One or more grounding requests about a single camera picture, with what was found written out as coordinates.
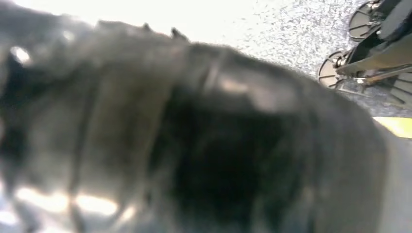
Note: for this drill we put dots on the black robot lower body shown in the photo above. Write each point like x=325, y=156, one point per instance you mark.
x=370, y=58

